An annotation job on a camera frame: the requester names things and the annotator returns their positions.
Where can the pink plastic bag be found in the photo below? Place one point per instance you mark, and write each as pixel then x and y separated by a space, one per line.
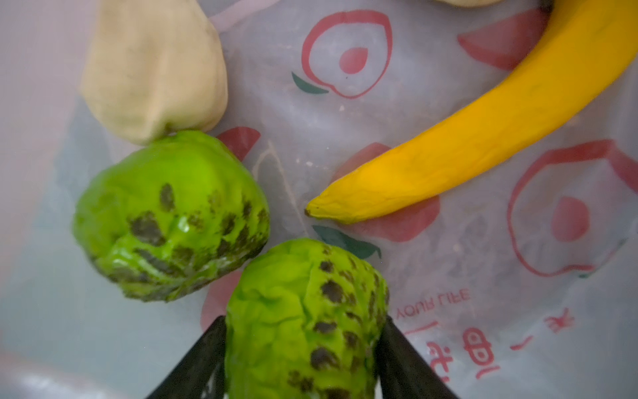
pixel 519 284

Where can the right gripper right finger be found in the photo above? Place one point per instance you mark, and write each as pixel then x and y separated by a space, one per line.
pixel 403 373

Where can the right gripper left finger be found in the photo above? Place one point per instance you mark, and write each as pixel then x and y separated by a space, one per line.
pixel 200 373

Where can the cream fake fruit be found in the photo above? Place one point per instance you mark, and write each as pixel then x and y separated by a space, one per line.
pixel 154 67

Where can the green fake fruit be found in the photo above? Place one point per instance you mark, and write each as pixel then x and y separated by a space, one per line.
pixel 172 218
pixel 303 322

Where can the yellow fake banana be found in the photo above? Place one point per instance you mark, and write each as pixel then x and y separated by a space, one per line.
pixel 585 48

